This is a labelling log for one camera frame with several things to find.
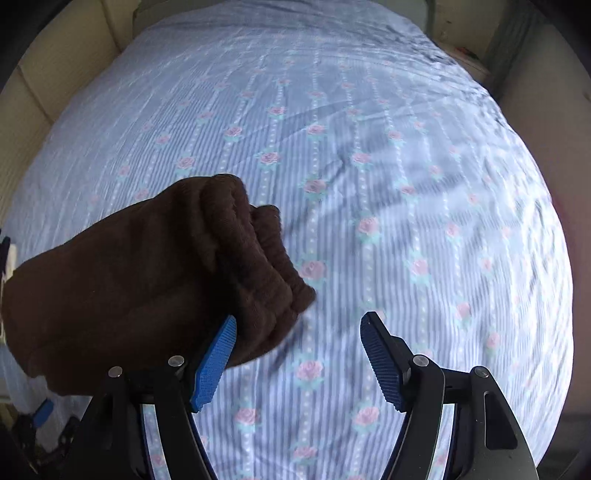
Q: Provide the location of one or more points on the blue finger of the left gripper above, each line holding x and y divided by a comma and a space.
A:
40, 416

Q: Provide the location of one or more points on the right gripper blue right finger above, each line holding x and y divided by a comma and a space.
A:
487, 441

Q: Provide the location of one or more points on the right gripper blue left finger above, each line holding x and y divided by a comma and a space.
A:
114, 428

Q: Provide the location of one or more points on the brown fleece pants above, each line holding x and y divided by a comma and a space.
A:
154, 280

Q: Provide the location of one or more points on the blue floral bed sheet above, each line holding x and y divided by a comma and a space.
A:
402, 190

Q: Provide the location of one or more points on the white nightstand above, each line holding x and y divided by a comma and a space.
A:
468, 60

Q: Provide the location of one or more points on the green curtain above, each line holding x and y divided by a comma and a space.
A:
506, 44

